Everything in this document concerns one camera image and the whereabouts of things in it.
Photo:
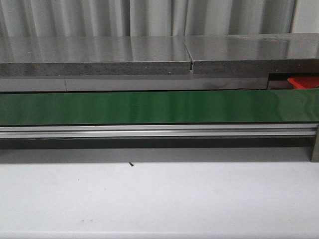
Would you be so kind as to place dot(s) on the grey stone counter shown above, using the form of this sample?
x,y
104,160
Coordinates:
x,y
156,63

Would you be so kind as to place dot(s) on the green conveyor belt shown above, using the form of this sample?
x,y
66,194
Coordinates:
x,y
234,106

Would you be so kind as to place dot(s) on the red plastic bin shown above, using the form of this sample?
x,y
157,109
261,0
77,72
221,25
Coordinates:
x,y
304,82

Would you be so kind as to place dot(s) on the white pleated curtain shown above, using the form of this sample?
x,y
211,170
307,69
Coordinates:
x,y
144,17

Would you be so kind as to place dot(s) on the aluminium conveyor frame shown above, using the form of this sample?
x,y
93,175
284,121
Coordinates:
x,y
212,136

